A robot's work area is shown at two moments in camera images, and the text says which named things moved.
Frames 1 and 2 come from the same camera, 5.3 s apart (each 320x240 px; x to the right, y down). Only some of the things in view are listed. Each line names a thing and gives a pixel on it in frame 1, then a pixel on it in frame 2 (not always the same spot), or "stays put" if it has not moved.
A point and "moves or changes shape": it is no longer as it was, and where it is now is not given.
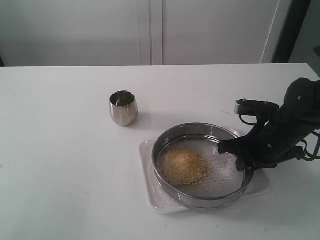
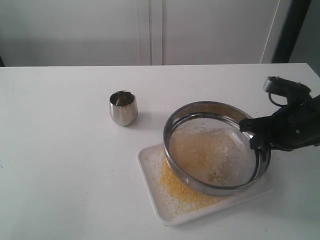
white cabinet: (104, 33) stays put
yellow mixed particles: (183, 167) -> (181, 195)
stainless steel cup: (123, 107) stays put
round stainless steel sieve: (224, 183) moves or changes shape
